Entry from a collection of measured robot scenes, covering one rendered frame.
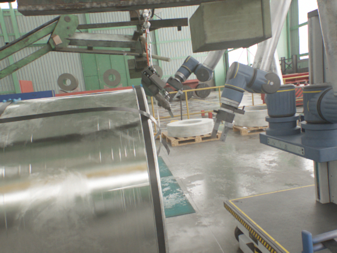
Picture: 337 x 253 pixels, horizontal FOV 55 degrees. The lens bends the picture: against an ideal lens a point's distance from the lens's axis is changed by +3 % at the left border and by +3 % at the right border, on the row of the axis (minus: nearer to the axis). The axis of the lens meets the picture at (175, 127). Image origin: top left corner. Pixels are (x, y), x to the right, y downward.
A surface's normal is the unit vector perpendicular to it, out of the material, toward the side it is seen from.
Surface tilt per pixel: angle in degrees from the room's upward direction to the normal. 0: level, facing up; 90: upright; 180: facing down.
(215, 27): 88
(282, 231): 0
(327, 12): 99
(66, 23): 90
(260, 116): 90
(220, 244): 0
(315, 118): 90
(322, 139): 23
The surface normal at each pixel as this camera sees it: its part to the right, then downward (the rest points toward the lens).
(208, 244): -0.11, -0.98
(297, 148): -0.97, 0.14
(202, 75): -0.22, 0.17
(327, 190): 0.22, 0.11
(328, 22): -0.77, 0.32
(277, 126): -0.58, 0.18
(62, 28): 0.51, 0.07
